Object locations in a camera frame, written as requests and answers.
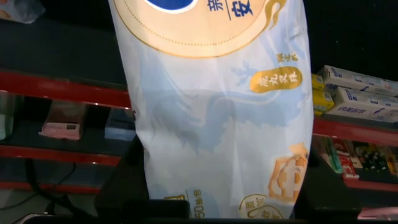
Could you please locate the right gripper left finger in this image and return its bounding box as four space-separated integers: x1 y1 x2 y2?
94 136 191 220

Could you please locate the green toothbrush pack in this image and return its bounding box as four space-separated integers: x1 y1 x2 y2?
313 136 344 174

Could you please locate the white toothpaste box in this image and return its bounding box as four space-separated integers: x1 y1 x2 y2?
318 64 398 98
325 86 398 124

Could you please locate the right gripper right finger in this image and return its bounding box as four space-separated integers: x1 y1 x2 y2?
293 149 362 220

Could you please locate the dark toothbrush pack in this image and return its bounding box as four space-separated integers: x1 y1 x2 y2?
354 142 398 177

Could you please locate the pale green pack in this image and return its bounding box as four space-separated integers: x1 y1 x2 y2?
0 92 17 141

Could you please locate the pink tissue pack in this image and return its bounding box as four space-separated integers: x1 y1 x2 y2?
38 101 88 141

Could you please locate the black shop shelf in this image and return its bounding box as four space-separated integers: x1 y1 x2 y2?
0 0 398 220

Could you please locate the black cable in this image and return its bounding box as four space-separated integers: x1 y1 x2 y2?
24 158 94 219

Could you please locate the red toothbrush pack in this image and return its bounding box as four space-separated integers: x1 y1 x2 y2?
333 139 360 180

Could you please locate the blue tissue pack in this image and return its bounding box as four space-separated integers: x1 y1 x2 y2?
103 108 137 142

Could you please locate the white tissue pack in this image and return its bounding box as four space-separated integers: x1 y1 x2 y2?
108 0 315 220

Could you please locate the yellow box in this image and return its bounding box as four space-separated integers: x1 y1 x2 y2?
311 73 326 91
312 88 336 116

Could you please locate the white plastic pack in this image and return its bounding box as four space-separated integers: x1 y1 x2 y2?
0 0 46 24

